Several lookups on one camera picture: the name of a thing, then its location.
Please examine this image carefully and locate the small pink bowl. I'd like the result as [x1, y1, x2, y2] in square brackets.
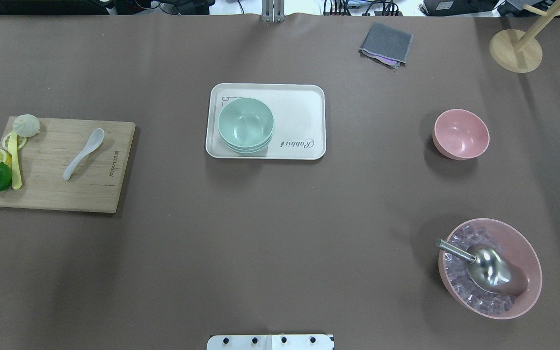
[433, 109, 490, 161]

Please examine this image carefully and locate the white ceramic spoon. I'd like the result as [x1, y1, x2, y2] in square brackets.
[62, 128, 105, 181]

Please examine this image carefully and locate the large pink ice bowl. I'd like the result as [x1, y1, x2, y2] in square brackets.
[438, 218, 543, 320]

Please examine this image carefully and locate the yellow plastic spoon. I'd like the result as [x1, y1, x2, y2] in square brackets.
[7, 131, 22, 189]

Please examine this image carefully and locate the white rabbit serving tray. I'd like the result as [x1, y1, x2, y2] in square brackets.
[205, 83, 327, 161]

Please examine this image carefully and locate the grey folded cloth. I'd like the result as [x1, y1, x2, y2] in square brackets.
[359, 23, 414, 69]

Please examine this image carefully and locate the wooden cutting board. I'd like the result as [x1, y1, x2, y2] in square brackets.
[0, 118, 136, 213]

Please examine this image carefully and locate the metal ice scoop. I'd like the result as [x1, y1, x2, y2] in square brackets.
[436, 239, 529, 297]

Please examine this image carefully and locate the white steamed bun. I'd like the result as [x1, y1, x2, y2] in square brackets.
[13, 114, 41, 138]

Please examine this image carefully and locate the lemon slice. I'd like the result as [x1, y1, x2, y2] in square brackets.
[0, 132, 28, 151]

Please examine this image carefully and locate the wooden mug tree stand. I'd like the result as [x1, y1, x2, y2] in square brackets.
[489, 0, 560, 73]

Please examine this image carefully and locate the aluminium frame post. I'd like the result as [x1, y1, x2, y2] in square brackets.
[262, 0, 286, 23]

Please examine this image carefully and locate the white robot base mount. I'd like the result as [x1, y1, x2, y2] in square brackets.
[206, 334, 335, 350]

